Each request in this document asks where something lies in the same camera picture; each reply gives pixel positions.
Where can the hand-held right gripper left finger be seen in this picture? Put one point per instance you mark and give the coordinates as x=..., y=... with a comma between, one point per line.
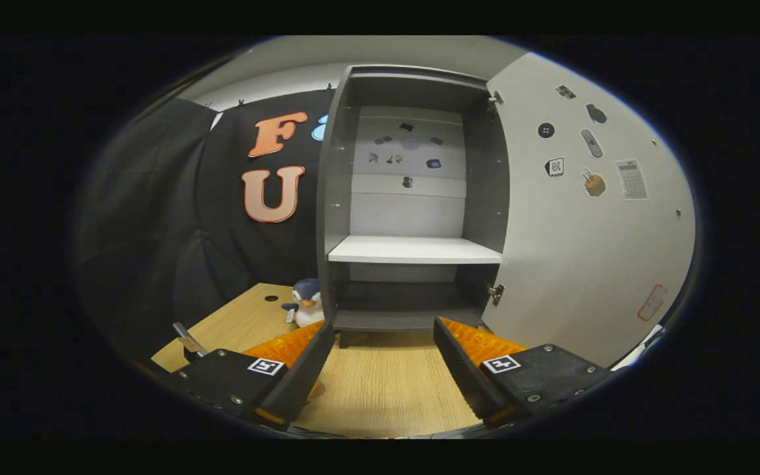
x=301, y=382

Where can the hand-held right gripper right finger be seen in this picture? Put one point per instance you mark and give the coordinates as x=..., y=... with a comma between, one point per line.
x=462, y=376

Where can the light grey cabinet door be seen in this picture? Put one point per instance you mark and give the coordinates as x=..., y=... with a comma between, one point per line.
x=584, y=264

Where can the dark grey cabinet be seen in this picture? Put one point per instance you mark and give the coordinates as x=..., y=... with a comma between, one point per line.
x=337, y=198

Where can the metal cabinet door hinge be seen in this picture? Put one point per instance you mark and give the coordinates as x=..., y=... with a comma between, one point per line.
x=495, y=99
x=495, y=293

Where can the white cabinet shelf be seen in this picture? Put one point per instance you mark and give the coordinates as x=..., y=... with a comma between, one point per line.
x=413, y=249

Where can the blue penguin plush toy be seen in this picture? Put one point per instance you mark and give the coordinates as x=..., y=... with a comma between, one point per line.
x=306, y=302

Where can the black backdrop cloth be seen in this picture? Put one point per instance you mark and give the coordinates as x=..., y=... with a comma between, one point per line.
x=156, y=218

